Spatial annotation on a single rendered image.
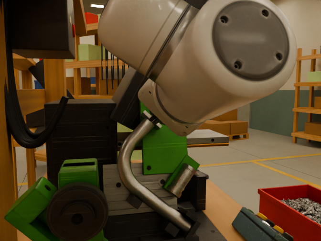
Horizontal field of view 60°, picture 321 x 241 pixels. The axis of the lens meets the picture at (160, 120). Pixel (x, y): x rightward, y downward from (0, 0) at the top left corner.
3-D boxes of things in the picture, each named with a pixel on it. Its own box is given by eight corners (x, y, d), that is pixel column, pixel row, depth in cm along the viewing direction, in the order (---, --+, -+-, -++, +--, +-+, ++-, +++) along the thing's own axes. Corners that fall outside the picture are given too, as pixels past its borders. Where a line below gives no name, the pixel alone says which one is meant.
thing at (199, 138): (208, 137, 102) (208, 129, 101) (229, 146, 86) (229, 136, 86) (99, 141, 93) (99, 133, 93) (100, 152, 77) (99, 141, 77)
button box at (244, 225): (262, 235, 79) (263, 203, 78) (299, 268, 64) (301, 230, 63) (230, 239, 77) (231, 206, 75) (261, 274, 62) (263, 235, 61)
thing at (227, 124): (228, 134, 788) (228, 107, 780) (248, 138, 718) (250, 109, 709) (192, 137, 734) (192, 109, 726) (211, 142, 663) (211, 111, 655)
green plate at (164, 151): (180, 171, 77) (175, 97, 80) (189, 171, 69) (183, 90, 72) (139, 174, 75) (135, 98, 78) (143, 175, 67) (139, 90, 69)
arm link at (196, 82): (136, 93, 31) (206, 136, 32) (163, 44, 18) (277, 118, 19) (172, 36, 33) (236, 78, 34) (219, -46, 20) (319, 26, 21)
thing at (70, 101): (113, 188, 106) (112, 98, 102) (120, 226, 77) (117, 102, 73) (63, 191, 102) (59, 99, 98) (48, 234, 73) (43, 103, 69)
